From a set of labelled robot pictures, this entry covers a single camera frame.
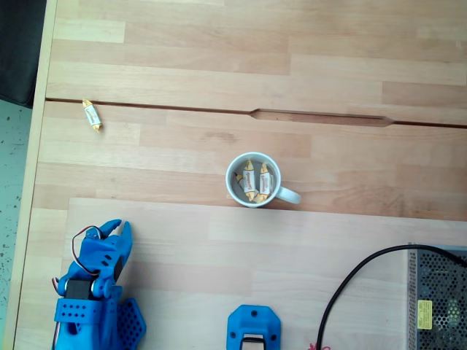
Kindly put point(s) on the yellow white sweet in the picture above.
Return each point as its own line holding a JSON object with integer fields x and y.
{"x": 249, "y": 180}
{"x": 265, "y": 181}
{"x": 92, "y": 116}

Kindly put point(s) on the white mug with black lettering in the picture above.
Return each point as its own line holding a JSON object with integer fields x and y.
{"x": 288, "y": 195}

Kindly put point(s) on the light wooden board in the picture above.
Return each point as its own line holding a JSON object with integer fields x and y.
{"x": 219, "y": 255}

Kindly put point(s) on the black fabric seat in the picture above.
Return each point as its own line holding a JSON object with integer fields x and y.
{"x": 18, "y": 47}

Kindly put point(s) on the red thread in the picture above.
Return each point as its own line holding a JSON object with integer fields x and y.
{"x": 316, "y": 345}

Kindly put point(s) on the perforated metal power supply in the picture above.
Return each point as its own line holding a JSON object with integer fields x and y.
{"x": 438, "y": 302}

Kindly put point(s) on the blue printed motor mount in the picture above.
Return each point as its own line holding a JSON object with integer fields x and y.
{"x": 254, "y": 319}

